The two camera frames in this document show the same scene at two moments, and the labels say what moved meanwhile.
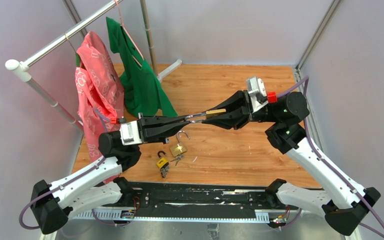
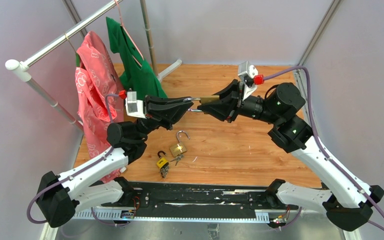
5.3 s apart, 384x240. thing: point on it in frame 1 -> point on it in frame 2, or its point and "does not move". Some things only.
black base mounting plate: x=195 y=200 does not move
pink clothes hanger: x=128 y=36 does not move
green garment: x=144 y=94 does not move
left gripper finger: x=149 y=121 -> x=155 y=105
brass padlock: x=180 y=148 does not move
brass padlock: x=209 y=113 -> x=203 y=100
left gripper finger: x=162 y=132 -> x=167 y=118
